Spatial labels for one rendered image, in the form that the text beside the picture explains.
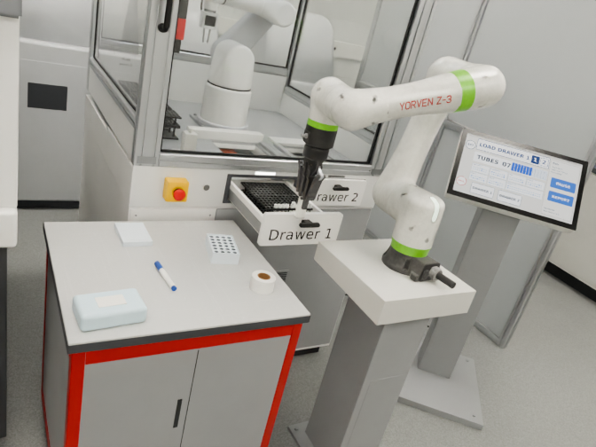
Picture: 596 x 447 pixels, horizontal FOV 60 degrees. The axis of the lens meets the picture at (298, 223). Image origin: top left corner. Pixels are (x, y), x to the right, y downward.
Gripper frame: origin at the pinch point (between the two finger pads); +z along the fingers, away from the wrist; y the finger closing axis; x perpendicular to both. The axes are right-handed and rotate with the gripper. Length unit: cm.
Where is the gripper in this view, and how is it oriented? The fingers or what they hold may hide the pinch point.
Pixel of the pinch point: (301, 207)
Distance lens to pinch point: 159.7
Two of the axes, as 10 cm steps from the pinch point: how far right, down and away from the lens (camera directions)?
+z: -2.3, 8.9, 4.0
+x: 8.5, -0.1, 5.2
